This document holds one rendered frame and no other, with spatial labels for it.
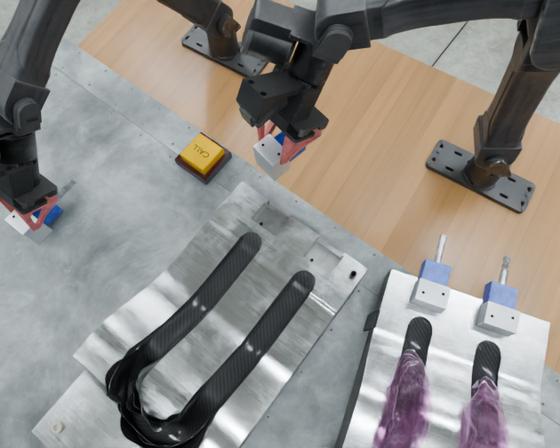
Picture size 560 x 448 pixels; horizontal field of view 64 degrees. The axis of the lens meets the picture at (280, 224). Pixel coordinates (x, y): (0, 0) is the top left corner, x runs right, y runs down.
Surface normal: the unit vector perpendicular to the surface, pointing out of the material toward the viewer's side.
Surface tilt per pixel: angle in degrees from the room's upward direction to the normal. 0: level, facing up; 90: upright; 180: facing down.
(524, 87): 95
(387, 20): 83
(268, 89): 28
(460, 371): 20
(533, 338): 0
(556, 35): 90
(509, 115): 91
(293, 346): 3
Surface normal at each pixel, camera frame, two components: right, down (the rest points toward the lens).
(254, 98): -0.68, 0.36
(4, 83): -0.34, 0.05
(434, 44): -0.02, -0.37
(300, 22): 0.32, -0.32
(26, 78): 0.76, 0.58
